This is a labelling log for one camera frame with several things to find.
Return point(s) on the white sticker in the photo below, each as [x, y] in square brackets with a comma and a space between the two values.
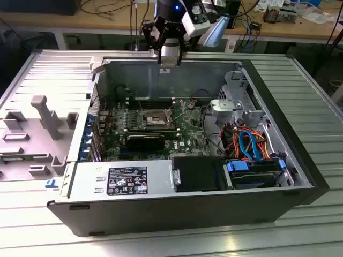
[164, 70]

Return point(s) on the blue slot clip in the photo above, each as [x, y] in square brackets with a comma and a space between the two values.
[83, 155]
[86, 137]
[90, 119]

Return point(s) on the black graphics card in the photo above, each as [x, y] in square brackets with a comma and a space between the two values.
[144, 143]

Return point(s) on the silver power supply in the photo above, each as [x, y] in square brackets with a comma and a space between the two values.
[85, 174]

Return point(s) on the silver coin battery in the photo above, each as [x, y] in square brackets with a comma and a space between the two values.
[190, 105]

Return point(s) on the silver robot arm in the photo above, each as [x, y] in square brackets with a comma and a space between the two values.
[217, 32]

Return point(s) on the black RAM slot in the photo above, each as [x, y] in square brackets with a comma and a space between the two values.
[151, 98]
[151, 104]
[151, 101]

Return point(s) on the dark monitor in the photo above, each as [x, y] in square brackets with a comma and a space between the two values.
[37, 6]

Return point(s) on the hard disk in blue carrier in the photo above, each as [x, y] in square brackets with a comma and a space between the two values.
[252, 179]

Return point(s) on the silver disk bay bracket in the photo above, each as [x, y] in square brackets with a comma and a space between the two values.
[225, 105]

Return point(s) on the silver drive cage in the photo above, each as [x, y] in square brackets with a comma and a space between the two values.
[235, 88]

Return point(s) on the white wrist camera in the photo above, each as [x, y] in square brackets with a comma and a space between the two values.
[195, 26]

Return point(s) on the white papers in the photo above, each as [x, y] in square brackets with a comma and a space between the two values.
[317, 17]

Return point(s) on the small black device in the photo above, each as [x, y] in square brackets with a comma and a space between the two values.
[256, 25]

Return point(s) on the grey corner bracket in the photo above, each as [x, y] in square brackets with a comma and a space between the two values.
[95, 65]

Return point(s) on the copper coil transformer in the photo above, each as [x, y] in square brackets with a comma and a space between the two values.
[270, 14]

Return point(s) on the green motherboard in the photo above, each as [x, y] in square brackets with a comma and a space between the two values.
[187, 125]

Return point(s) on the silver CPU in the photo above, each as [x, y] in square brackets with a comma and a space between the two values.
[170, 61]

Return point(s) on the white boxes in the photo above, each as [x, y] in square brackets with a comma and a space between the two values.
[268, 4]

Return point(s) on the wooden desk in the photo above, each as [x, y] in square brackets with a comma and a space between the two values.
[40, 21]

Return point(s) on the CPU socket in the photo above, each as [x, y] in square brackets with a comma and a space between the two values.
[155, 120]

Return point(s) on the grey parts rack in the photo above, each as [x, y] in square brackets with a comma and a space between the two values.
[49, 120]

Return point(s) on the blue expansion slot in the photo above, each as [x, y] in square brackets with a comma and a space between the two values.
[126, 155]

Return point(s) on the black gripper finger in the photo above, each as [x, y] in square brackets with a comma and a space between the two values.
[180, 57]
[159, 56]

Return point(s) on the grey metal device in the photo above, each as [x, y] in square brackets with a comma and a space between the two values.
[288, 16]

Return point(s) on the black PC case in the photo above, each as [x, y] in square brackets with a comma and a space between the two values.
[160, 214]

